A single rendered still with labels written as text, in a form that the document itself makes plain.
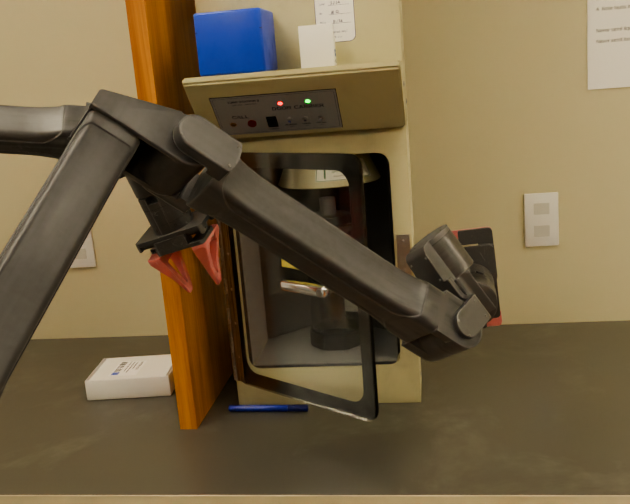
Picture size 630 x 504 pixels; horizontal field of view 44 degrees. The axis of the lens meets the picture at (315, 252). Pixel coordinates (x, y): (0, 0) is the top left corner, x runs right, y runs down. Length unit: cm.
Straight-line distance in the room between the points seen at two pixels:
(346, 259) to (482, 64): 90
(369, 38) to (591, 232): 73
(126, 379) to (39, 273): 83
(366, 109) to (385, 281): 39
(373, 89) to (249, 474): 59
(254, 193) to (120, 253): 107
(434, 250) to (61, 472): 68
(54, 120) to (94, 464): 54
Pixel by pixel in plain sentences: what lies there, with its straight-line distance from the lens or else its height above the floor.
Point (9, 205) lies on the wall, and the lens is 197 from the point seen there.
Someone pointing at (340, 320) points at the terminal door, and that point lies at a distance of 117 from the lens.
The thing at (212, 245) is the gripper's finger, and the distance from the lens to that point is 110.
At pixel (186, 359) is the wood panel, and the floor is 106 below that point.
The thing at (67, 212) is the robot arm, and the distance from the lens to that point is 74.
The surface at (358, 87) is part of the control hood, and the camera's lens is 118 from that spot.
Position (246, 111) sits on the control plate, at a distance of 122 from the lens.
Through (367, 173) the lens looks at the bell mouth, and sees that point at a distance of 133.
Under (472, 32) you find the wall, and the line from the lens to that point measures 170.
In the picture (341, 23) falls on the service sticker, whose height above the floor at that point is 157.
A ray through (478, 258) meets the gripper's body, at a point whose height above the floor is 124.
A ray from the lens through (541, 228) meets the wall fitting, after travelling 174.
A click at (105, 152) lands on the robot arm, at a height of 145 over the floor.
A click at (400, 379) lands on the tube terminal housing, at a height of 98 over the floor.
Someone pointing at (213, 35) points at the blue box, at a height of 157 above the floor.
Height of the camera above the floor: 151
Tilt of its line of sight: 13 degrees down
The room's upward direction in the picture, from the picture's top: 5 degrees counter-clockwise
